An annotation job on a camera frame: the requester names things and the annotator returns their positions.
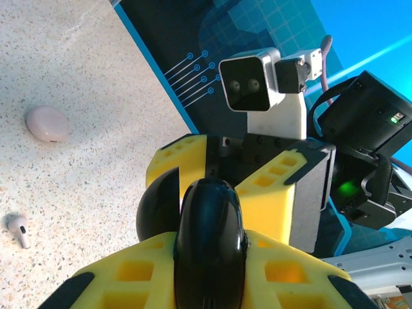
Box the aluminium base frame rail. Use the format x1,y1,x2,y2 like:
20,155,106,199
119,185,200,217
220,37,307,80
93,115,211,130
318,236,412,297

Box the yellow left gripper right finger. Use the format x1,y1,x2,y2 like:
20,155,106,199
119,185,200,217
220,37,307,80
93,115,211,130
243,230,381,309

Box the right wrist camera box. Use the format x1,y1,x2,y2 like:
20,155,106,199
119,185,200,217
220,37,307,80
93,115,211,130
218,47,323,142

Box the black oval stone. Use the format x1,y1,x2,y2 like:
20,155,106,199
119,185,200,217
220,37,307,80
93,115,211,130
135,167,249,309

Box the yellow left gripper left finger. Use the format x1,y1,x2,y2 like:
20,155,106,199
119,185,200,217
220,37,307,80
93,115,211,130
38,230,177,309

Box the pink earbuds charging case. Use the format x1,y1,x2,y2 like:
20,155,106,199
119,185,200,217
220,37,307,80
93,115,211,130
24,105,71,144

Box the white wireless earbud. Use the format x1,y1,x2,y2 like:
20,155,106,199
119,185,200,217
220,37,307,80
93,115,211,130
5,212,32,250

